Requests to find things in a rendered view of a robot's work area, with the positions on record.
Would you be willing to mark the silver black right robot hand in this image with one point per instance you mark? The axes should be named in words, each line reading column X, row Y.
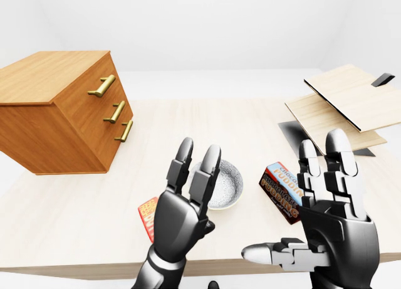
column 341, row 239

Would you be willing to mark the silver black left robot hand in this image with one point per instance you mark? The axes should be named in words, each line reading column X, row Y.
column 175, row 220

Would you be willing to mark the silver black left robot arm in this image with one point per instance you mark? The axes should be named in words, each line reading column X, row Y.
column 156, row 273

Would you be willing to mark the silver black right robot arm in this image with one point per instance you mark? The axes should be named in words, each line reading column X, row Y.
column 341, row 284

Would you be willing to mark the black and white patterned bowl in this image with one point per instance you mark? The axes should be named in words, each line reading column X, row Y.
column 227, row 185

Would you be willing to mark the wooden cabinet drawer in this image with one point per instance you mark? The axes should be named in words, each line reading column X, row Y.
column 82, row 82
column 108, row 145
column 94, row 113

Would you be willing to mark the wooden cabinet with drawers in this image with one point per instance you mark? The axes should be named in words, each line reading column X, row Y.
column 34, row 126

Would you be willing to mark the red and orange food box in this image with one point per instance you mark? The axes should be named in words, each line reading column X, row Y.
column 147, row 213

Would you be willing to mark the small dark rounded shape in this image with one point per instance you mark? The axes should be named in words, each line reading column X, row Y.
column 213, row 285

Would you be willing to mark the chocolate pudding box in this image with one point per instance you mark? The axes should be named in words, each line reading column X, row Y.
column 280, row 192

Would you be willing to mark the pale wood board, black edge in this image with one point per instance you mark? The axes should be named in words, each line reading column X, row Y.
column 354, row 94

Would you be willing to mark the small black wedge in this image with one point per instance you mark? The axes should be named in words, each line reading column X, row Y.
column 383, row 79

